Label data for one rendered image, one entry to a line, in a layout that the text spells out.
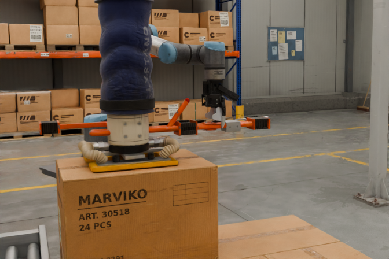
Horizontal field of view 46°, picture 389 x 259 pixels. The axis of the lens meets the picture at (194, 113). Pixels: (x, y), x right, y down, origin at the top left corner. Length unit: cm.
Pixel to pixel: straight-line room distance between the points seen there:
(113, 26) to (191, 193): 72
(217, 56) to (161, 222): 73
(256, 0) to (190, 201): 1056
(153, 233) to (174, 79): 935
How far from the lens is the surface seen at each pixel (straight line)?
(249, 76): 1199
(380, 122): 467
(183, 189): 182
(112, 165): 180
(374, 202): 468
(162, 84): 1097
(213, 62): 198
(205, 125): 199
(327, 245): 219
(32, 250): 221
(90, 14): 923
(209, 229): 191
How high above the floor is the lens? 135
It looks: 6 degrees down
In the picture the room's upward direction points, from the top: 1 degrees counter-clockwise
